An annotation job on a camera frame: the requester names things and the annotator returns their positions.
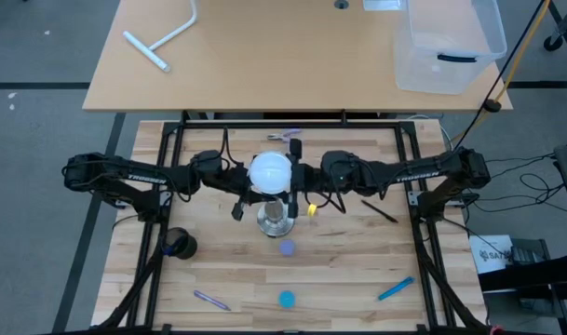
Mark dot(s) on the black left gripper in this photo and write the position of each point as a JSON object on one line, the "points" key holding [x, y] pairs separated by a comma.
{"points": [[234, 177]]}

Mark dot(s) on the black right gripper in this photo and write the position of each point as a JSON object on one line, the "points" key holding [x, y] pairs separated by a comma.
{"points": [[311, 179]]}

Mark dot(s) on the silver metal lamp base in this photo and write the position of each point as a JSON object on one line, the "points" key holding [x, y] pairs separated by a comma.
{"points": [[275, 221]]}

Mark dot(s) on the white flood lightbulb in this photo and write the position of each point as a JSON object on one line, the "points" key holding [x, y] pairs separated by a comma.
{"points": [[270, 173]]}

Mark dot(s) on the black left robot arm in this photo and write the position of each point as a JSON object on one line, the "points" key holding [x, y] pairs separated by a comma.
{"points": [[125, 174]]}

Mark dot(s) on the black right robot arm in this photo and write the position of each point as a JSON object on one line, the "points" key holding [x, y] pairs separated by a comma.
{"points": [[427, 174]]}

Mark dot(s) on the lilac round lid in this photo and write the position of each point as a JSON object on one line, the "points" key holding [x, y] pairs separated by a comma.
{"points": [[287, 247]]}

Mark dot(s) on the black pen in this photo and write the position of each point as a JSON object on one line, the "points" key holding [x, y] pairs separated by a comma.
{"points": [[380, 211]]}

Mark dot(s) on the black cup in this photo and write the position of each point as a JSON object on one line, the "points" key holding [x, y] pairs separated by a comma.
{"points": [[183, 242]]}

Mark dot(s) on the blue candle in glass jar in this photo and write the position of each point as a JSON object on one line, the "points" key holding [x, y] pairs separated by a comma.
{"points": [[287, 299]]}

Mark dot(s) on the purple pen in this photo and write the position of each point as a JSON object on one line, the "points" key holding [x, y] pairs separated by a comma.
{"points": [[211, 300]]}

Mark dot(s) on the tan wooden desk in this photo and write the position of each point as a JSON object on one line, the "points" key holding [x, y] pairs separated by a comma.
{"points": [[264, 56]]}

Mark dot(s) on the blue pen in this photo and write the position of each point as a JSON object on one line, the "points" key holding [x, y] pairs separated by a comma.
{"points": [[395, 288]]}

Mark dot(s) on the black desk grommet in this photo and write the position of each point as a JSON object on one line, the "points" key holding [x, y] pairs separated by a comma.
{"points": [[341, 4]]}

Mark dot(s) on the pale rectangular sheet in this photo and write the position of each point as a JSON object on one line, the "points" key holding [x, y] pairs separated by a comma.
{"points": [[381, 4]]}

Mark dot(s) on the white T-shaped pipe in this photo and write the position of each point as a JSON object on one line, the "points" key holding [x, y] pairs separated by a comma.
{"points": [[146, 51]]}

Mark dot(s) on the clear plastic storage bin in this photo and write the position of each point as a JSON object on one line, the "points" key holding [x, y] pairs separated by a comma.
{"points": [[450, 46]]}

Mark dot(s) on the white printed paper sheet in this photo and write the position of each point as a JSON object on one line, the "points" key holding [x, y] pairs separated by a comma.
{"points": [[490, 253]]}

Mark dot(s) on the black equipment cart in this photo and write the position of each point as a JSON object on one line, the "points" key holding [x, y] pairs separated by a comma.
{"points": [[534, 277]]}

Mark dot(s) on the grey caster leg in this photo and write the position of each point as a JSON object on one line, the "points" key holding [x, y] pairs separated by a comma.
{"points": [[554, 43]]}

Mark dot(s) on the black aluminium table frame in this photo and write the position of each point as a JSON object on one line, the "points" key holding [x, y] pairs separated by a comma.
{"points": [[357, 124]]}

